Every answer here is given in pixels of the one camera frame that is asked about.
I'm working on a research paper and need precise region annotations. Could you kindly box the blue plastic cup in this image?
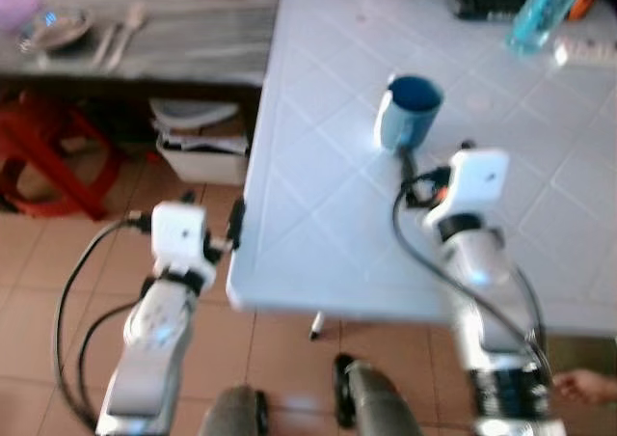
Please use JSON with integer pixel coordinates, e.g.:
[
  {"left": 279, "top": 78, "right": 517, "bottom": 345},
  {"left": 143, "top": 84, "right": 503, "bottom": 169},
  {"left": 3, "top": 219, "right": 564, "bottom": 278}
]
[{"left": 374, "top": 73, "right": 444, "bottom": 153}]

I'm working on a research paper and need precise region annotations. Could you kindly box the grey left robot leg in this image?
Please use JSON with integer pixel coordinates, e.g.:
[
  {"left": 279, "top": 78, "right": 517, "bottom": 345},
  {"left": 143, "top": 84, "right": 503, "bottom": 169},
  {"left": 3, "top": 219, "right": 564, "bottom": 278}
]
[{"left": 197, "top": 385, "right": 272, "bottom": 436}]

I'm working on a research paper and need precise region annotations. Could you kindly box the grey robot leg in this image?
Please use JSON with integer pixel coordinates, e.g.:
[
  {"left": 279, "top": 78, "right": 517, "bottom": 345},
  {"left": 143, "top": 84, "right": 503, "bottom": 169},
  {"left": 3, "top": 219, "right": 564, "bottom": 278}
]
[
  {"left": 197, "top": 385, "right": 272, "bottom": 436},
  {"left": 332, "top": 353, "right": 426, "bottom": 436}
]

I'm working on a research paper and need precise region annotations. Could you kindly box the red plastic stool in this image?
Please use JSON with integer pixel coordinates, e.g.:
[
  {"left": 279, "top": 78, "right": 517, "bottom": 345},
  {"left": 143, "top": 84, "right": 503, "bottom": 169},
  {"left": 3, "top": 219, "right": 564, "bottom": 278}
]
[{"left": 0, "top": 93, "right": 123, "bottom": 221}]

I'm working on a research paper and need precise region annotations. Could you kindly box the clear blue water bottle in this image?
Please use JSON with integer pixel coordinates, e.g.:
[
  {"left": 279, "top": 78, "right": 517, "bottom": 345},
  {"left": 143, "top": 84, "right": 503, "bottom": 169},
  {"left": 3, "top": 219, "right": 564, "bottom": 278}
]
[{"left": 505, "top": 0, "right": 595, "bottom": 57}]

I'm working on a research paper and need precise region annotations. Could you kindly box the white power strip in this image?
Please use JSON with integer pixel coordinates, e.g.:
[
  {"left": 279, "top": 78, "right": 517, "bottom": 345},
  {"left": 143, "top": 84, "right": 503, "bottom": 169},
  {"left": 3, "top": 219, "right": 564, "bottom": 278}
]
[{"left": 553, "top": 36, "right": 617, "bottom": 71}]

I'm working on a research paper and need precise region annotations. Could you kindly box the grey right robot leg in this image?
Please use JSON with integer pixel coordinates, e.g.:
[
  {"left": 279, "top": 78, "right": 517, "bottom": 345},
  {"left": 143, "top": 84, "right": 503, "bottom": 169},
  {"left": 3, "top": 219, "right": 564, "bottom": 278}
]
[{"left": 332, "top": 353, "right": 426, "bottom": 436}]

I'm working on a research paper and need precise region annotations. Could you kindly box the pale fork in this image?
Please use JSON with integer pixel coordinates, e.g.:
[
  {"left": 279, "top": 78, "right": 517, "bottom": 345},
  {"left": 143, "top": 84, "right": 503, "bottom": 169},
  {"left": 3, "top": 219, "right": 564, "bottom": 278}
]
[{"left": 91, "top": 21, "right": 122, "bottom": 71}]

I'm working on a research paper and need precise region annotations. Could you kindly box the pale spoon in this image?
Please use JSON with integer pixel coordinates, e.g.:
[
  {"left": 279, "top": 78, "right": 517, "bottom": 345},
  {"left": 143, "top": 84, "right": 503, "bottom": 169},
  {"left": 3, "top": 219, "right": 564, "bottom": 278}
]
[{"left": 105, "top": 1, "right": 148, "bottom": 71}]

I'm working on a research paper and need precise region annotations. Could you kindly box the person's bare foot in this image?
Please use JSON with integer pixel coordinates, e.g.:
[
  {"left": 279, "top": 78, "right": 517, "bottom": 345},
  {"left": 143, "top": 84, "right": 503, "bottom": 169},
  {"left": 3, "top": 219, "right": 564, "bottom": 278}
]
[{"left": 553, "top": 369, "right": 617, "bottom": 407}]

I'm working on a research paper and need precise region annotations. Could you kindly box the shallow metal plate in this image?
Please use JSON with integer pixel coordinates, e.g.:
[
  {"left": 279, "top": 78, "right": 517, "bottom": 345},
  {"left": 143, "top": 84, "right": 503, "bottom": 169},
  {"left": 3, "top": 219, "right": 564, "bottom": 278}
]
[{"left": 18, "top": 9, "right": 96, "bottom": 54}]

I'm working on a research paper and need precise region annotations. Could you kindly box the purple plastic container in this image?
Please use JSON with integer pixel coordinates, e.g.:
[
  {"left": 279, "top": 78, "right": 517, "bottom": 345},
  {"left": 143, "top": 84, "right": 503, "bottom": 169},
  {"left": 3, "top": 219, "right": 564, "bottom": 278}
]
[{"left": 0, "top": 0, "right": 45, "bottom": 33}]

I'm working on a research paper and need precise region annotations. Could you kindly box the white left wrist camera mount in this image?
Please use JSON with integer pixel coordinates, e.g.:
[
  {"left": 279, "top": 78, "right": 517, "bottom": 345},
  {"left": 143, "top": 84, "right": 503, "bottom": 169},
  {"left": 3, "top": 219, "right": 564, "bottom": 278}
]
[{"left": 150, "top": 202, "right": 219, "bottom": 274}]

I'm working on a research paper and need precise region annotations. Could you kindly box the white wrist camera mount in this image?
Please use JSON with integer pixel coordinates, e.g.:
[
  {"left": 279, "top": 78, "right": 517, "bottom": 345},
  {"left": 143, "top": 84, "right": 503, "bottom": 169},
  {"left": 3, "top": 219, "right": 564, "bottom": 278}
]
[
  {"left": 150, "top": 202, "right": 219, "bottom": 274},
  {"left": 424, "top": 148, "right": 511, "bottom": 229}
]

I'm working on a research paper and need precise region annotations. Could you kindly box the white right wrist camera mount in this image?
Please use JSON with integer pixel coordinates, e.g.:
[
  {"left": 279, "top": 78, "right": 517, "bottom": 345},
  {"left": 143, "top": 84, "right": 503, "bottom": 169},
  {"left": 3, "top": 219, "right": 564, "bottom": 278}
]
[{"left": 424, "top": 148, "right": 511, "bottom": 229}]

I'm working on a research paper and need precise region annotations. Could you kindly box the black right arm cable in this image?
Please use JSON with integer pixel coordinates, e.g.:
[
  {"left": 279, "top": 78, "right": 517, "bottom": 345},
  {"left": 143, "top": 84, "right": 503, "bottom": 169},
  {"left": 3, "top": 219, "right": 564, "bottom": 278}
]
[{"left": 389, "top": 187, "right": 552, "bottom": 384}]

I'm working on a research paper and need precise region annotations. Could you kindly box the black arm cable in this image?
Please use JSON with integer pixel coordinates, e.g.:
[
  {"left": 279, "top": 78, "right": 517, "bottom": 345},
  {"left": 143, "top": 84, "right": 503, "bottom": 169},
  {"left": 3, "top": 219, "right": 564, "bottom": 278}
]
[
  {"left": 389, "top": 187, "right": 552, "bottom": 384},
  {"left": 52, "top": 216, "right": 155, "bottom": 429}
]

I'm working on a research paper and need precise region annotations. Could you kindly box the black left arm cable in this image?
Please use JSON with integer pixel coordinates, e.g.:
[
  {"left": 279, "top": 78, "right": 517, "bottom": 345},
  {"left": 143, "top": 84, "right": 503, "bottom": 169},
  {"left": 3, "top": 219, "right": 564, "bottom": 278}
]
[{"left": 52, "top": 216, "right": 155, "bottom": 429}]

